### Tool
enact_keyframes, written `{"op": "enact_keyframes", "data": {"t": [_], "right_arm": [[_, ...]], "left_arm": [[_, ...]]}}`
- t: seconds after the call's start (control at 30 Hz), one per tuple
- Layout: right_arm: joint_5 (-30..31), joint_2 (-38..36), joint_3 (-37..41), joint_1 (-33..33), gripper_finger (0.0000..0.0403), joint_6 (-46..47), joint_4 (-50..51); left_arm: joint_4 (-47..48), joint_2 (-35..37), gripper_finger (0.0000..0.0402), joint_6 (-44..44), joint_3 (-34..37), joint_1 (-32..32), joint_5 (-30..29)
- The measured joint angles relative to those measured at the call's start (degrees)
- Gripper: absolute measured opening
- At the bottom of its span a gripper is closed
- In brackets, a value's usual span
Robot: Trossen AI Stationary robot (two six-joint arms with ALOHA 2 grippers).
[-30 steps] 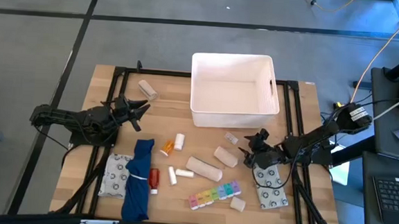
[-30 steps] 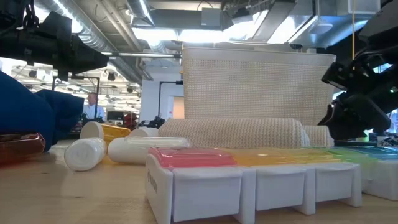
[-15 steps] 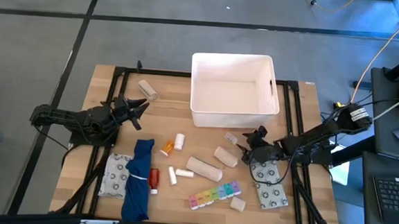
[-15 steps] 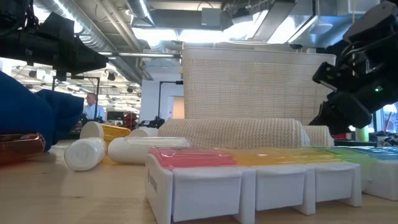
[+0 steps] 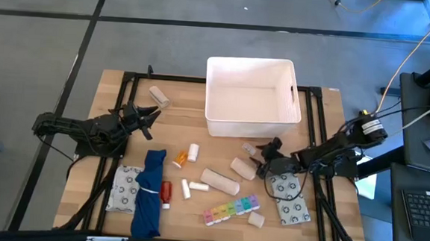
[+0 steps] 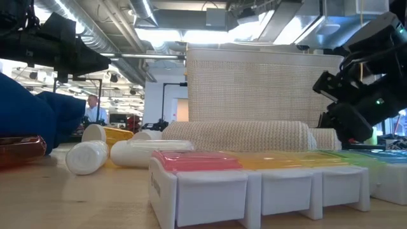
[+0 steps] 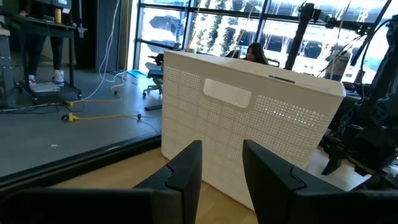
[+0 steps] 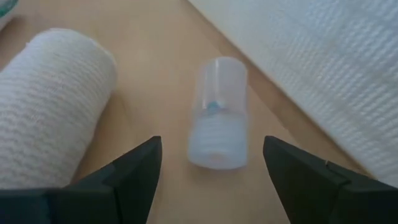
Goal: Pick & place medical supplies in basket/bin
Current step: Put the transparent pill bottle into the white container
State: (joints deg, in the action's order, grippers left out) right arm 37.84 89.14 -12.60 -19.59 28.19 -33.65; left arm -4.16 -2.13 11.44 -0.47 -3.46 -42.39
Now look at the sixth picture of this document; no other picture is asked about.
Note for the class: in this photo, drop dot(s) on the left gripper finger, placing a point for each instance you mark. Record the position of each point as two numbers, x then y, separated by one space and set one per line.
63 47

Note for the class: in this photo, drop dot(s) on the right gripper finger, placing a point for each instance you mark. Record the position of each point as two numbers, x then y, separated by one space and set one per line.
324 120

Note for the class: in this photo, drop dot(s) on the small beige elastic bandage roll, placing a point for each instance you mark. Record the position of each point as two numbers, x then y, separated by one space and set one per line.
324 139

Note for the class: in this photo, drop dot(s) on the dark blue fabric sling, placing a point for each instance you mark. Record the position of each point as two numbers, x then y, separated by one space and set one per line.
25 121

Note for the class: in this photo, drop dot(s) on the large beige elastic bandage roll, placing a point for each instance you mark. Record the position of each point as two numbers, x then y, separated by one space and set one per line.
235 135

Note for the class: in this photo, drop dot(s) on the orange pill bottle white cap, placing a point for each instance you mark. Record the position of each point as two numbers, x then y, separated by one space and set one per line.
117 133

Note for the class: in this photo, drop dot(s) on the red translucent pill bottle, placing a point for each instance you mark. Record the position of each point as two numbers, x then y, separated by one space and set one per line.
19 151

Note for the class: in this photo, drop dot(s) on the small white round-capped bottle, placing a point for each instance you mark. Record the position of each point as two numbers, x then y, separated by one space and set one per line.
146 135

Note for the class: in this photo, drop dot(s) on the rainbow-lidded weekly pill organizer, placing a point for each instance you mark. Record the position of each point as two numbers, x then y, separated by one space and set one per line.
216 191

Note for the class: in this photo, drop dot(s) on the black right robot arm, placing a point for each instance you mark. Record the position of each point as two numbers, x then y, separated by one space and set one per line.
381 47

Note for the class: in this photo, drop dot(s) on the black background robot arm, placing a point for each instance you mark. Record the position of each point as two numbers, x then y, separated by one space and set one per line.
155 125

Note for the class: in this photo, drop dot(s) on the white perforated plastic basket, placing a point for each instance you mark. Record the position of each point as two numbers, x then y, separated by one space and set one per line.
254 86

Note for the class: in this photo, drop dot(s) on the black ceiling spotlight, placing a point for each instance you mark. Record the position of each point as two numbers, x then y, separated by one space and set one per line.
33 75
133 92
114 78

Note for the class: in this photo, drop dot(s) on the person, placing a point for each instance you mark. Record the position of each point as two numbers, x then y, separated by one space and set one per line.
93 111

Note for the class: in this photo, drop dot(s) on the dark background monitor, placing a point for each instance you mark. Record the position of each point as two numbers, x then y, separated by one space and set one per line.
117 118

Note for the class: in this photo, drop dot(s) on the red background object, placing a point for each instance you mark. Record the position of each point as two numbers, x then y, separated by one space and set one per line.
133 122

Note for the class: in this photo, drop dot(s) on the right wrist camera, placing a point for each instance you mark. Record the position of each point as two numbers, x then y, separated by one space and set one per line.
329 86

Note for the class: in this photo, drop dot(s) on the black metal frame stand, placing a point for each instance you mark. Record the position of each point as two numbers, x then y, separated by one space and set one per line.
100 95
163 101

